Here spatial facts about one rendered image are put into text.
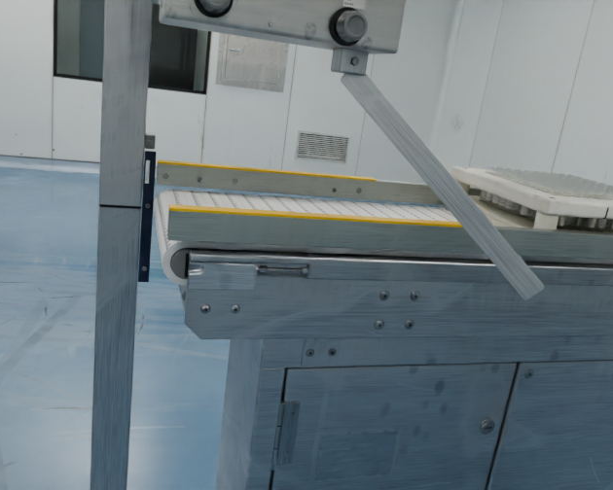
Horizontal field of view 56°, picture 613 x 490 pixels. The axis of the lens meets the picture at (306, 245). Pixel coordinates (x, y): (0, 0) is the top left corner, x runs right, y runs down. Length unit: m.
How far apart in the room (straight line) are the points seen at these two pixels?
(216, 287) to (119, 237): 0.31
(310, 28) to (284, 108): 5.50
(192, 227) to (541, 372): 0.57
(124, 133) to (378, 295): 0.42
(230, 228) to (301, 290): 0.11
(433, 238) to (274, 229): 0.19
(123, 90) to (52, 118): 5.05
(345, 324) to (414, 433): 0.25
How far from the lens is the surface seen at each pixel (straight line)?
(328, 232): 0.62
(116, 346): 0.96
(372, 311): 0.68
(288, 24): 0.55
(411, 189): 0.96
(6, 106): 5.94
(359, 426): 0.82
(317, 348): 0.72
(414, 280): 0.68
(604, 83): 4.95
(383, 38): 0.58
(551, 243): 0.77
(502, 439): 0.96
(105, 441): 1.05
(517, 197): 0.83
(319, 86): 6.15
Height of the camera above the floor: 1.12
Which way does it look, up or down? 16 degrees down
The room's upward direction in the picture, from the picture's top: 8 degrees clockwise
